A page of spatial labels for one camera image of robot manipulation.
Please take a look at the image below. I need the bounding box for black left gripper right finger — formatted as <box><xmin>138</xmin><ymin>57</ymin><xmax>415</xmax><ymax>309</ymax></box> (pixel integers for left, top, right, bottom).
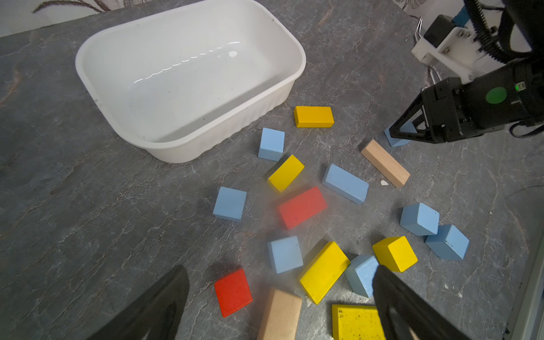
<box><xmin>373</xmin><ymin>265</ymin><xmax>468</xmax><ymax>339</ymax></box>

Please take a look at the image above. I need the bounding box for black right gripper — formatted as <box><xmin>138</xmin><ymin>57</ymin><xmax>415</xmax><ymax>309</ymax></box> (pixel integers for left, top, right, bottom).
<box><xmin>389</xmin><ymin>58</ymin><xmax>543</xmax><ymax>144</ymax></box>

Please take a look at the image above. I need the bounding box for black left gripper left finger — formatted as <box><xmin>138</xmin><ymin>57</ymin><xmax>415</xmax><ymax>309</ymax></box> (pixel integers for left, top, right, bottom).
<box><xmin>89</xmin><ymin>265</ymin><xmax>190</xmax><ymax>339</ymax></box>

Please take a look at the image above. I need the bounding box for light blue cube block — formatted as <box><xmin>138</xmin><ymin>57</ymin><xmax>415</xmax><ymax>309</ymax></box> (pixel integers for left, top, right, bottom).
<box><xmin>399</xmin><ymin>203</ymin><xmax>440</xmax><ymax>236</ymax></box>
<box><xmin>267</xmin><ymin>236</ymin><xmax>303</xmax><ymax>274</ymax></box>
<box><xmin>383</xmin><ymin>120</ymin><xmax>418</xmax><ymax>148</ymax></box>
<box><xmin>213</xmin><ymin>186</ymin><xmax>247</xmax><ymax>222</ymax></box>
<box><xmin>425</xmin><ymin>225</ymin><xmax>470</xmax><ymax>261</ymax></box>
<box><xmin>258</xmin><ymin>127</ymin><xmax>285</xmax><ymax>162</ymax></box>
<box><xmin>344</xmin><ymin>255</ymin><xmax>379</xmax><ymax>298</ymax></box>

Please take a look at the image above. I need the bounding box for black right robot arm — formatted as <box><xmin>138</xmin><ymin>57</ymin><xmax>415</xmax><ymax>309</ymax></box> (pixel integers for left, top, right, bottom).
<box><xmin>385</xmin><ymin>1</ymin><xmax>543</xmax><ymax>146</ymax></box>

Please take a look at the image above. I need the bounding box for yellow flat block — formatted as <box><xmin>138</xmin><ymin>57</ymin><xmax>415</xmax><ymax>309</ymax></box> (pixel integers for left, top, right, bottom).
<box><xmin>332</xmin><ymin>305</ymin><xmax>385</xmax><ymax>340</ymax></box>

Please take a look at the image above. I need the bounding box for natural wood long block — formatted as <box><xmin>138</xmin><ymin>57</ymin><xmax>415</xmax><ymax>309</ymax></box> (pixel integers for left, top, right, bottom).
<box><xmin>361</xmin><ymin>140</ymin><xmax>410</xmax><ymax>188</ymax></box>

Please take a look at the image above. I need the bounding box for yellow cube block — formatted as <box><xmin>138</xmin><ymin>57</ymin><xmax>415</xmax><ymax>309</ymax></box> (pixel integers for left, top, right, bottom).
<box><xmin>373</xmin><ymin>236</ymin><xmax>418</xmax><ymax>273</ymax></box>

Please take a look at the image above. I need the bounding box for red small block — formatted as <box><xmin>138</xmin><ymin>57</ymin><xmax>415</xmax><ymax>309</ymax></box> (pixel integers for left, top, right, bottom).
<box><xmin>214</xmin><ymin>268</ymin><xmax>253</xmax><ymax>318</ymax></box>

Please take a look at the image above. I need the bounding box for yellow long block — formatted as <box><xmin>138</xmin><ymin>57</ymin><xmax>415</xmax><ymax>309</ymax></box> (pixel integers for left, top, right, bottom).
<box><xmin>298</xmin><ymin>241</ymin><xmax>351</xmax><ymax>305</ymax></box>

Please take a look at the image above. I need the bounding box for long light blue block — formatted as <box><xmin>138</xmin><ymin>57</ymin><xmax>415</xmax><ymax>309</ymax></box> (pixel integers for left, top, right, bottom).
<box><xmin>322</xmin><ymin>164</ymin><xmax>369</xmax><ymax>204</ymax></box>

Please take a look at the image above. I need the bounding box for yellow rectangular block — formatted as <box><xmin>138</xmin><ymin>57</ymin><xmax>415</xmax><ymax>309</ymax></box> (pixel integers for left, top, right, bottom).
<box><xmin>294</xmin><ymin>106</ymin><xmax>334</xmax><ymax>128</ymax></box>

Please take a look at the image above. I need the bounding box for yellow small block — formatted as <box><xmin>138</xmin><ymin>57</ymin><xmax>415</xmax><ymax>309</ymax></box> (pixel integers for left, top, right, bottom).
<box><xmin>267</xmin><ymin>155</ymin><xmax>305</xmax><ymax>193</ymax></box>

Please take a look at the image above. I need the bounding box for red rectangular block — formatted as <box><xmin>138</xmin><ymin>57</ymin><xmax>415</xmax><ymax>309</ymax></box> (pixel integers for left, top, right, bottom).
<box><xmin>279</xmin><ymin>187</ymin><xmax>327</xmax><ymax>230</ymax></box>

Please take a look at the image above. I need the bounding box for white plastic tub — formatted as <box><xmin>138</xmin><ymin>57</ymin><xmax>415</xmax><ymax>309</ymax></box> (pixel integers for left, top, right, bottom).
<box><xmin>75</xmin><ymin>1</ymin><xmax>306</xmax><ymax>163</ymax></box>

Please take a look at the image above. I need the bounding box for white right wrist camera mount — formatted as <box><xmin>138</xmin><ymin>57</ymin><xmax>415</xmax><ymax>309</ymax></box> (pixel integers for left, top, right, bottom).
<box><xmin>412</xmin><ymin>15</ymin><xmax>504</xmax><ymax>84</ymax></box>

